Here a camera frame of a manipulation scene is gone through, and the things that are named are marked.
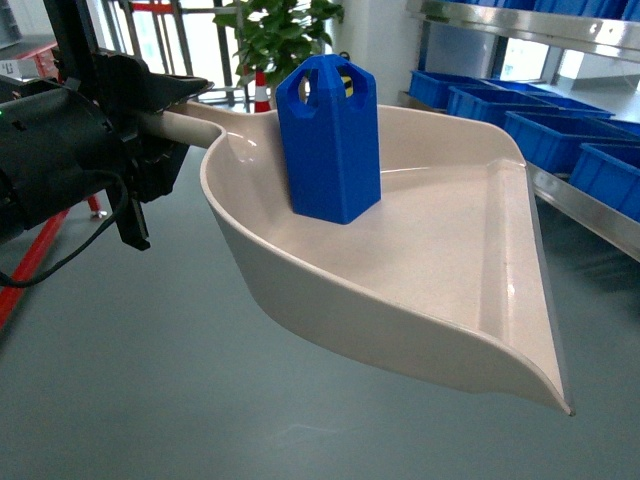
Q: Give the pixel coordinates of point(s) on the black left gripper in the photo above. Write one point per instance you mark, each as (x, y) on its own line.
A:
(153, 163)

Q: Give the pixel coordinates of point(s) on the blue hexagonal plastic part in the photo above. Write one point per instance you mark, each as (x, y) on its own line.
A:
(330, 141)

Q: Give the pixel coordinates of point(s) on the beige plastic dustpan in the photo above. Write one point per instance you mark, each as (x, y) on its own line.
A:
(444, 280)

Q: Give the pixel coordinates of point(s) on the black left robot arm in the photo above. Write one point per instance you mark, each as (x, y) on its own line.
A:
(61, 143)

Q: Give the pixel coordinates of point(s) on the blue storage bin on shelf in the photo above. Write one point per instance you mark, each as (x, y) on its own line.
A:
(610, 174)

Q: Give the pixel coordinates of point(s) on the red white traffic cone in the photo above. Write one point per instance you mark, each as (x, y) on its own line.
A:
(261, 96)

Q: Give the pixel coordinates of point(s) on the green potted plant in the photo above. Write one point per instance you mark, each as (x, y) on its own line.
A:
(275, 37)

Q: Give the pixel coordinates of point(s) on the yellow black traffic cone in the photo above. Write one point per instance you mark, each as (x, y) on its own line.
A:
(345, 77)

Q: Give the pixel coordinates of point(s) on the black vertical camera mast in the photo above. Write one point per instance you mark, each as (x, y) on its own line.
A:
(70, 35)

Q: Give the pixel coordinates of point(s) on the red steel table frame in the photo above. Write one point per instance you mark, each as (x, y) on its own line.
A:
(35, 250)

